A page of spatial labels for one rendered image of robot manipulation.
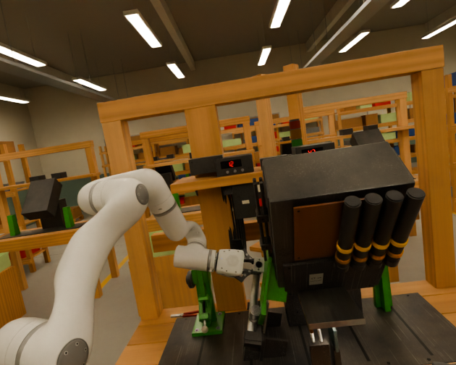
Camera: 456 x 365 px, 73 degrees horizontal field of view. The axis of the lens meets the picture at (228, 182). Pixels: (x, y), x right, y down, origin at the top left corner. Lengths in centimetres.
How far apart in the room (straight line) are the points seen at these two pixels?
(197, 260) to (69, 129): 1153
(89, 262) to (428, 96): 141
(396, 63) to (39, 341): 150
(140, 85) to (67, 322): 1115
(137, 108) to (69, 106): 1111
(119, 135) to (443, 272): 159
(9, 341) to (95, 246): 24
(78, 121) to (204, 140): 1110
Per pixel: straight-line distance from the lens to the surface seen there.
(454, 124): 611
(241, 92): 141
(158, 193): 102
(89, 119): 1223
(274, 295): 117
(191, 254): 120
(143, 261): 159
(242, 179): 128
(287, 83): 142
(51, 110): 1286
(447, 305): 165
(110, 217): 83
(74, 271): 81
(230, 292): 157
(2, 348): 84
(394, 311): 153
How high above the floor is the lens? 168
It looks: 7 degrees down
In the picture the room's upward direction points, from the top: 9 degrees counter-clockwise
